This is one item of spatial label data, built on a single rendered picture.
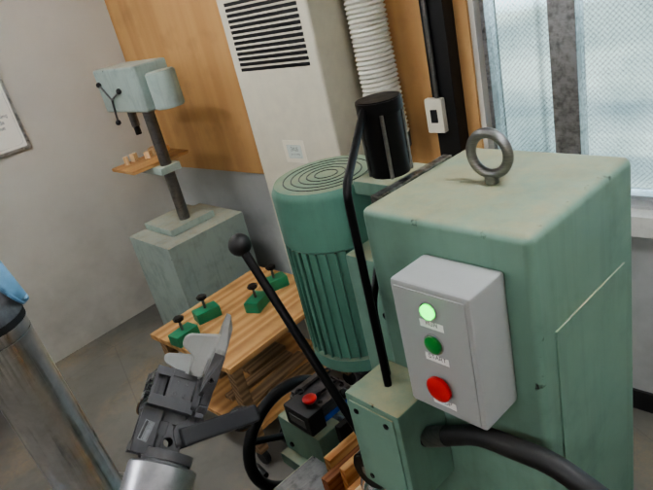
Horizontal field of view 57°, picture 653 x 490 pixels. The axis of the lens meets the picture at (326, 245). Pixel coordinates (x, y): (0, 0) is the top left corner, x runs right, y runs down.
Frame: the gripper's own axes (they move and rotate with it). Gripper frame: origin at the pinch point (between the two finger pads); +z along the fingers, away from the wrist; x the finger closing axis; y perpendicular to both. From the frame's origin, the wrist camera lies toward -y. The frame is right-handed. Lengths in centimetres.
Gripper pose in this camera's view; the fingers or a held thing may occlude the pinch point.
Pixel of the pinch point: (218, 327)
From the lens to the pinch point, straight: 91.3
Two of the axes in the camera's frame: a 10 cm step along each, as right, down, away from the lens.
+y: -8.8, -3.5, -3.2
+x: -4.4, 3.5, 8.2
